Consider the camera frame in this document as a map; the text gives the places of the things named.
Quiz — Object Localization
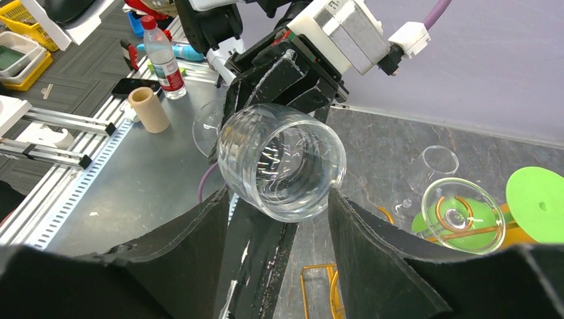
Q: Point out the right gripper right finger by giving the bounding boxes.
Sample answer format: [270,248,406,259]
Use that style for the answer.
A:
[328,188,563,318]

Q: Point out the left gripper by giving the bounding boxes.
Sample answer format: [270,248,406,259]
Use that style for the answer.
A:
[207,26,351,166]

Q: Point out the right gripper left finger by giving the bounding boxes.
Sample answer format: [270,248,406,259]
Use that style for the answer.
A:
[1,189,229,318]

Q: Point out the clear wine glass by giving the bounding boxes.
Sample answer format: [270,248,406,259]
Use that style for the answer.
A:
[416,177,506,255]
[389,145,460,220]
[192,99,347,223]

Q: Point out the gold wire glass rack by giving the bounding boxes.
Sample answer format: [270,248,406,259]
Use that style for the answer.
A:
[299,195,521,319]

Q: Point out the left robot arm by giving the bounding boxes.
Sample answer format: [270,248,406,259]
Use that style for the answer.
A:
[175,1,349,125]

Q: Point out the orange plastic wine glass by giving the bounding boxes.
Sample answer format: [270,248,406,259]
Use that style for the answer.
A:
[499,203,538,249]

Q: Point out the green plastic wine glass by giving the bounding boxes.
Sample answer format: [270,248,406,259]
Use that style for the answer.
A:
[410,166,563,255]

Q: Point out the beige cardboard tube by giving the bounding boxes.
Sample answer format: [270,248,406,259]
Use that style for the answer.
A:
[128,87,170,134]

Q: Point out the water bottle red label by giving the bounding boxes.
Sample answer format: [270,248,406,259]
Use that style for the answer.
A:
[140,15,187,100]

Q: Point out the black smartphone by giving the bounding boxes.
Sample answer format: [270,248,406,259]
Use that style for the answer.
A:
[111,78,162,99]

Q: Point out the yellow plastic bin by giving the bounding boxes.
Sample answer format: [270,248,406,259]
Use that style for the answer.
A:
[1,1,59,91]

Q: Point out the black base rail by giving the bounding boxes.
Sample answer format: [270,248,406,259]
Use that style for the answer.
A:
[213,195,298,318]

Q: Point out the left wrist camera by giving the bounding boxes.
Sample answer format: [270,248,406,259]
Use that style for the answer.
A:
[287,0,390,74]

